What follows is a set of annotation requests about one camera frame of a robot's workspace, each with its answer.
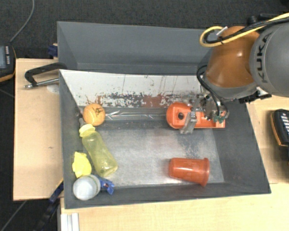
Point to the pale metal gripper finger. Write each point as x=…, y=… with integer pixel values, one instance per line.
x=192, y=125
x=185, y=127

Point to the orange plastic block with hole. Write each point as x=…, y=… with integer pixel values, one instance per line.
x=177, y=115

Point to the red-orange plastic cup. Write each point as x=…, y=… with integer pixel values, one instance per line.
x=189, y=171

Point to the grey metal bin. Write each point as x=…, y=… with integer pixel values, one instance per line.
x=144, y=49

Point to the yellow clear plastic bottle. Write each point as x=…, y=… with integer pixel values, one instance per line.
x=100, y=153

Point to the orange ball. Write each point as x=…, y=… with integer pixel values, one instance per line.
x=94, y=114

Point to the yellow crumpled plastic piece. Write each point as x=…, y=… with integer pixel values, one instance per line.
x=81, y=165

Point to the white spray bottle blue trigger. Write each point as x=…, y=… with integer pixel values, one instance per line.
x=85, y=188

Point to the pale wood board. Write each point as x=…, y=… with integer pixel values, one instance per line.
x=36, y=129

